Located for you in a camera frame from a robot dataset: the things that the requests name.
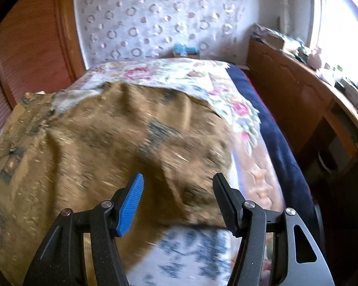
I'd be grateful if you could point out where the circle patterned curtain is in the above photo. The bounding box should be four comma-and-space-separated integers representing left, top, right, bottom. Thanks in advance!
73, 0, 257, 69

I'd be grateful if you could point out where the brown patterned garment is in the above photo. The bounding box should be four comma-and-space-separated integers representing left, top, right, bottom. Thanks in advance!
0, 82, 236, 286

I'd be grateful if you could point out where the wooden desk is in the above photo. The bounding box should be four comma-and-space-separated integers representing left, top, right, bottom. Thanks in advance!
246, 37, 358, 185

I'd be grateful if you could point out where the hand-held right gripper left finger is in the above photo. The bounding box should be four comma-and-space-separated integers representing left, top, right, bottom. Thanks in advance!
22, 173, 144, 286

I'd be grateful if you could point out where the floral blanket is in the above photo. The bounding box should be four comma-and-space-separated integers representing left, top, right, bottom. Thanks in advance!
60, 58, 287, 275

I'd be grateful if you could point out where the navy blue blanket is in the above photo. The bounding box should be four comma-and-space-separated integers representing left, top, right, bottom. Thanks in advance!
227, 62, 317, 215

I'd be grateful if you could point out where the blue box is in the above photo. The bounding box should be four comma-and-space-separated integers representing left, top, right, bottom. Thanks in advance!
173, 43, 200, 58

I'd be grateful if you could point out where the blue white patterned cloth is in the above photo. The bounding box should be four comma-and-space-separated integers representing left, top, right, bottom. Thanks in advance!
128, 225, 239, 286

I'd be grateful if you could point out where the cardboard box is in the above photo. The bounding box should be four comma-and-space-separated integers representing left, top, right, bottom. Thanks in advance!
264, 33, 293, 51

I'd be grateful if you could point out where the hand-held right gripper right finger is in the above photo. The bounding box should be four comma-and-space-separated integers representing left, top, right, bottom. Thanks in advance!
212, 173, 336, 286

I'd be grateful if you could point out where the dark round bin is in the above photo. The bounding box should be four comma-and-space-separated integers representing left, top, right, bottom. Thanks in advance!
318, 149, 337, 170

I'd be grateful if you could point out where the wooden wardrobe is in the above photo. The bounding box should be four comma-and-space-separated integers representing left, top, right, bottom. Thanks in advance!
0, 0, 87, 155

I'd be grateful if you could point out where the window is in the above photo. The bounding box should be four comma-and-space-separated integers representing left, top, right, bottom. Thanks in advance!
310, 0, 358, 90

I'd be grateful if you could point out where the pink figurine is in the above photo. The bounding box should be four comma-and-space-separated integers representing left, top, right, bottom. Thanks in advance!
309, 48, 324, 67

